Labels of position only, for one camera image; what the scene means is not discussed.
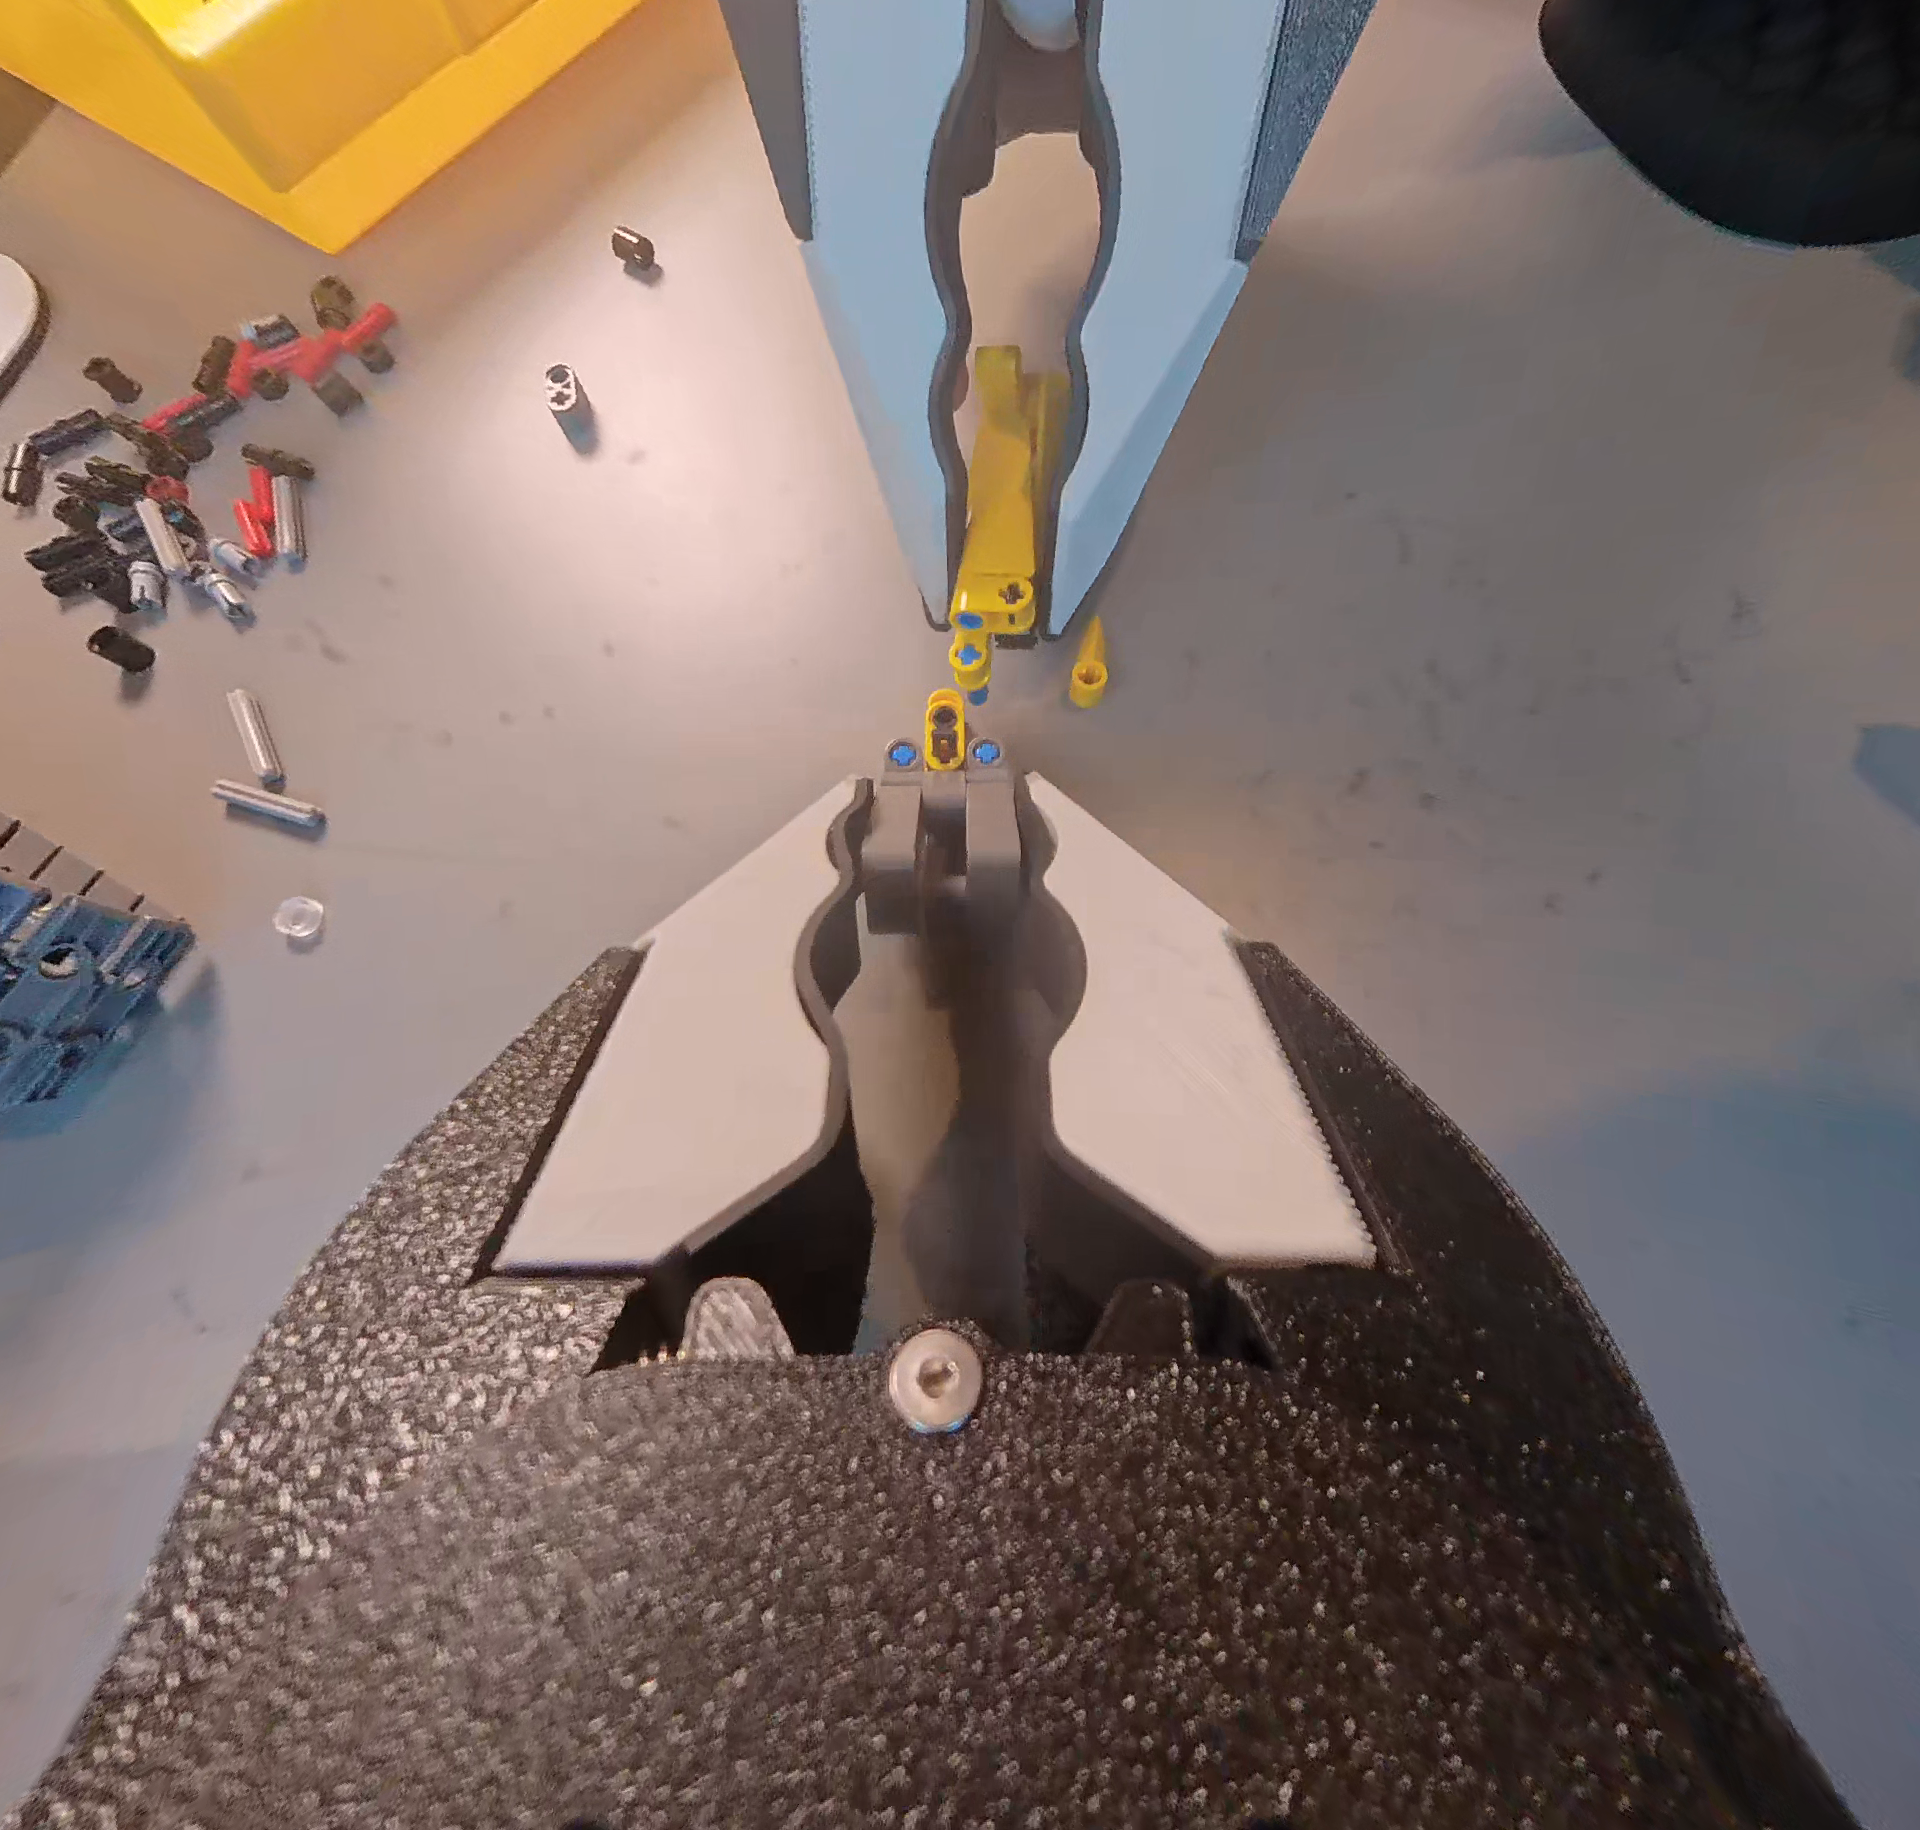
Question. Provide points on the white stand base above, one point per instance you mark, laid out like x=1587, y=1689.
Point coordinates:
x=16, y=323

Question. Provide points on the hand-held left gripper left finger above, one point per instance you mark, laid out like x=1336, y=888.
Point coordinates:
x=705, y=1080

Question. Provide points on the small black toy brick connector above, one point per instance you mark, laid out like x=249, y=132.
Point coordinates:
x=637, y=247

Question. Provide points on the small yellow lego pin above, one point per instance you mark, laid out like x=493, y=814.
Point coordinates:
x=1086, y=682

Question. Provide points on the black toy brick bush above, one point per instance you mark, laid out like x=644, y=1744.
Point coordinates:
x=120, y=648

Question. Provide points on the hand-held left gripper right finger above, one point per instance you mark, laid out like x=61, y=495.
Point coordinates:
x=1186, y=1080

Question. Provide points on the grey yellow toy brick assembly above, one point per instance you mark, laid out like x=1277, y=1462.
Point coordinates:
x=900, y=857

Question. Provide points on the pile of black red pins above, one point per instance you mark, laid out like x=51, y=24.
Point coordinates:
x=250, y=522

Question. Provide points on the yellow toy brick cylinder assembly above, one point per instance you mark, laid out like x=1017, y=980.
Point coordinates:
x=1006, y=510

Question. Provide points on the yellow plastic parts bin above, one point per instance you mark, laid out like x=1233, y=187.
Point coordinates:
x=375, y=105

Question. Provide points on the clear round toy brick stud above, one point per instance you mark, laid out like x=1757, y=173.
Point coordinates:
x=300, y=918

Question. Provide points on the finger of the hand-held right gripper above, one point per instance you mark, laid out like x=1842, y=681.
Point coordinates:
x=870, y=135
x=1186, y=135

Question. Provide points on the small grey toy brick connector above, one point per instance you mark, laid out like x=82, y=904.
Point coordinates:
x=565, y=398

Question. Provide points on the tracked toy brick vehicle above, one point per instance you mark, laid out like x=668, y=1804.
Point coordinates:
x=76, y=960

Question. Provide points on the grey desk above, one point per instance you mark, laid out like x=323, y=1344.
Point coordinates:
x=1501, y=587

